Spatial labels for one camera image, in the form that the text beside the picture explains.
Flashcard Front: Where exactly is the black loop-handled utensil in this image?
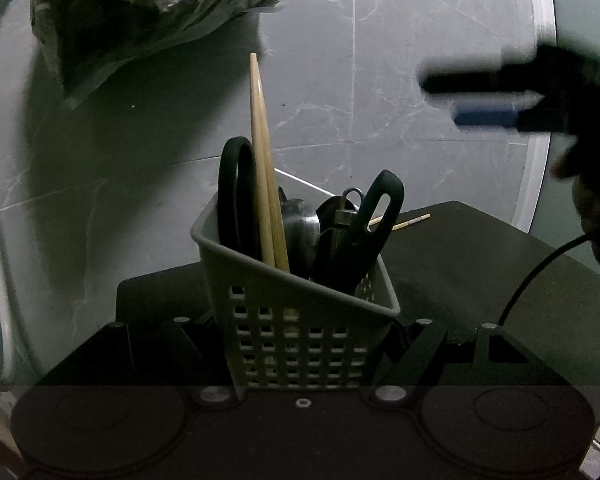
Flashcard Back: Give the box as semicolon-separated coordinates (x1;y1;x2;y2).
218;136;262;264

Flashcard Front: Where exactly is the stainless steel ladle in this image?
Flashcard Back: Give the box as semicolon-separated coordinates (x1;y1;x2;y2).
278;186;322;281

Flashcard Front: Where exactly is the grey perforated plastic basket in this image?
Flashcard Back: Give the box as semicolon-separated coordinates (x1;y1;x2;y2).
190;167;402;392

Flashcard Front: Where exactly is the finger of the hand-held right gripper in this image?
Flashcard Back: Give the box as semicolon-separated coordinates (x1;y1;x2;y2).
419;60;542;97
451;99;523;129

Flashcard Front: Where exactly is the black utensil with slotted handle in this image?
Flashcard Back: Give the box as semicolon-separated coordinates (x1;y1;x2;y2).
330;169;406;297

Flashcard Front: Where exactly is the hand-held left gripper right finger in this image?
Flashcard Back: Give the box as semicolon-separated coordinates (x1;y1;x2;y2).
365;319;576;408

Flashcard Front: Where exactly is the clear plastic bag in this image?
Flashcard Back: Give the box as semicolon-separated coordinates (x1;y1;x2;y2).
30;0;283;111

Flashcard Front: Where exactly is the wooden chopsticks pair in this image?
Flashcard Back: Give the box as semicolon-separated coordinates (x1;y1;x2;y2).
254;75;292;275

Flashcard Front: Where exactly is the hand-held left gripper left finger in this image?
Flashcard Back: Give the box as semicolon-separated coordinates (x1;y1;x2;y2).
37;317;241;408

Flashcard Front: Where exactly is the black cable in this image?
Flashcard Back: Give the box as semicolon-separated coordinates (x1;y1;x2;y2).
497;232;598;328

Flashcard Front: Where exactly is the dark metal spoon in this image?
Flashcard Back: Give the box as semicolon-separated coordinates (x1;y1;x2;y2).
312;195;361;281

